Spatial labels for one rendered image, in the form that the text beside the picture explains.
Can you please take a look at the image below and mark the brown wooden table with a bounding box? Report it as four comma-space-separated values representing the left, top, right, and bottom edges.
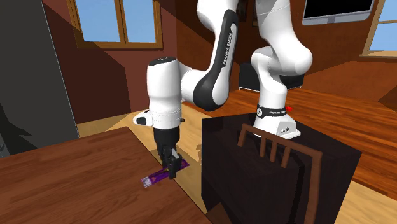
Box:
0, 125, 214, 224

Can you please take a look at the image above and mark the grey framed black television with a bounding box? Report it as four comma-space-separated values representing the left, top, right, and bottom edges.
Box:
302, 0, 377, 26

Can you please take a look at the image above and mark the wooden framed window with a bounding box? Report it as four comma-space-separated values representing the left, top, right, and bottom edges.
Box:
359, 0, 397, 59
66, 0, 164, 50

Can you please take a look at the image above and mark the brown wooden chair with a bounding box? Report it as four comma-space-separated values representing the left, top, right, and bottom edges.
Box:
237, 123, 324, 224

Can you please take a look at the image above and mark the large dark grey cabinet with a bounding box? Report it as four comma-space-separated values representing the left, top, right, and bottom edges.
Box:
0, 0, 80, 158

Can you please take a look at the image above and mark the flat purple packet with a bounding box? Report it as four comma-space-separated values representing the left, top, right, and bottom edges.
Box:
141, 159, 191, 189

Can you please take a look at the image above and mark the dark robot stand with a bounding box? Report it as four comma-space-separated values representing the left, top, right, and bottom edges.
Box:
200, 112, 363, 224

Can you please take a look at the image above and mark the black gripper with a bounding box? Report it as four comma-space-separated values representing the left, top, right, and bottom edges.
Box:
152, 126, 183, 181

